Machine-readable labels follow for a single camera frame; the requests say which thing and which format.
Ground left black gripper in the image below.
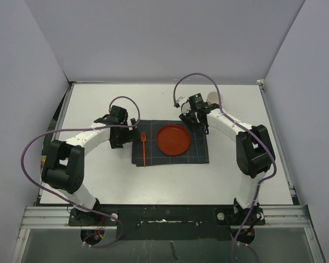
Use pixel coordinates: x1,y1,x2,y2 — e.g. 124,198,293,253
110,118,139,148

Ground orange plastic fork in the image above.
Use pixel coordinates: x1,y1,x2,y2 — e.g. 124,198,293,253
141,131,146,167

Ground pink white mug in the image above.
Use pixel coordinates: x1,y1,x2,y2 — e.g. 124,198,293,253
206,92,223,105

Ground orange round plate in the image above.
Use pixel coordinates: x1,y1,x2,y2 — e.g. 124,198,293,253
156,124,191,156

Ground dark checked cloth placemat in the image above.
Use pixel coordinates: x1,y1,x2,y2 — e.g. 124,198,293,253
138,119,209,166

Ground blue plastic knife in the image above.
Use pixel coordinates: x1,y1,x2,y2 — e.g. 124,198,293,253
193,131,200,162

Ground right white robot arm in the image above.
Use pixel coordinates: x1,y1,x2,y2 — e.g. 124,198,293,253
179,105,276,224

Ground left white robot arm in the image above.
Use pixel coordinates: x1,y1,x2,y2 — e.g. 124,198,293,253
42,105,139,225

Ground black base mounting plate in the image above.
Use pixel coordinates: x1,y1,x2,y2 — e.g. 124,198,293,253
68,204,265,243

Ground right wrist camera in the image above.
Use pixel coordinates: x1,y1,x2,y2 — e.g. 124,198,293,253
173,96,191,116

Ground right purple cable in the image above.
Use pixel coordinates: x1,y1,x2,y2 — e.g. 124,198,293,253
172,73,277,263

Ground aluminium frame rail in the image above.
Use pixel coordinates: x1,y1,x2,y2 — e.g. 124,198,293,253
20,205,309,229

